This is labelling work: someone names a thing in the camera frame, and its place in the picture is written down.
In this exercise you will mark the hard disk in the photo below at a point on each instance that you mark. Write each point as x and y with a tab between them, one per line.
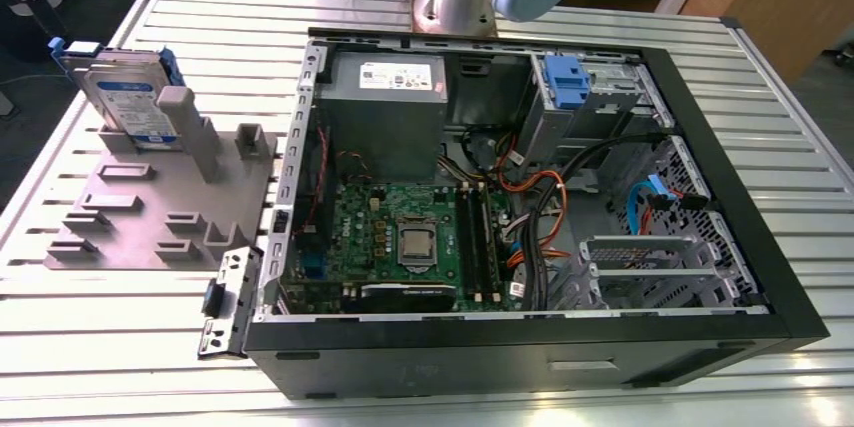
127	97

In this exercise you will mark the metal disk bay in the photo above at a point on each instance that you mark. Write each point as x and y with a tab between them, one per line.
654	273

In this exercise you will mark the grey parts rack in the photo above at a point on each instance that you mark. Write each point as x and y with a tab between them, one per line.
167	197

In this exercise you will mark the grey power supply unit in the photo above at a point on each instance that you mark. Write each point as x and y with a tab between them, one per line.
387	137

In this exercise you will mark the green motherboard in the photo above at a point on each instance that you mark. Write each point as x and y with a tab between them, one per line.
361	207

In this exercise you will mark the CPU socket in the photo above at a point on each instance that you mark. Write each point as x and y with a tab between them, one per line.
417	221

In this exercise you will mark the silver CPU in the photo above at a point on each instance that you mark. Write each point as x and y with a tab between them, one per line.
417	243

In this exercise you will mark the black graphics card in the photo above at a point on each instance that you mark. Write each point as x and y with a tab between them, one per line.
401	296

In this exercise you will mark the blue plastic bay latch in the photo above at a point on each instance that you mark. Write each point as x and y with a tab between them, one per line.
567	82

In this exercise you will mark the black RAM slot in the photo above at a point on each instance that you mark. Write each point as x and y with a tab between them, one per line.
491	247
470	247

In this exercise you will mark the metal optical drive cage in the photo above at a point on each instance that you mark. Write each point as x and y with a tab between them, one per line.
587	122

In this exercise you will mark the black open PC case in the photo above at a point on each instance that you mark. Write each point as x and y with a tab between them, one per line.
467	357

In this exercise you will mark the metal expansion slot retainer bracket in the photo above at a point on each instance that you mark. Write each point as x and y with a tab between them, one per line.
241	297

